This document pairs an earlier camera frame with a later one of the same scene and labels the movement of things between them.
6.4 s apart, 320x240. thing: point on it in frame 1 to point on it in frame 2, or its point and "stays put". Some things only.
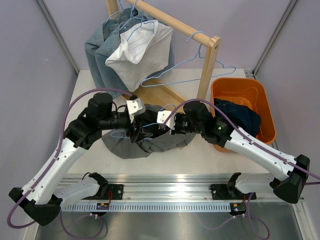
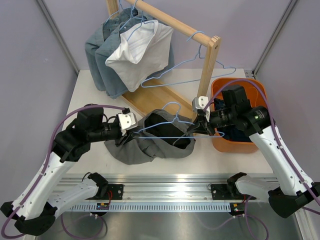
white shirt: x=141 y=54 stays put
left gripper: x=137 y=134 to x=125 y=138
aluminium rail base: x=159 y=192 stays put
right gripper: x=176 y=129 to x=201 y=124
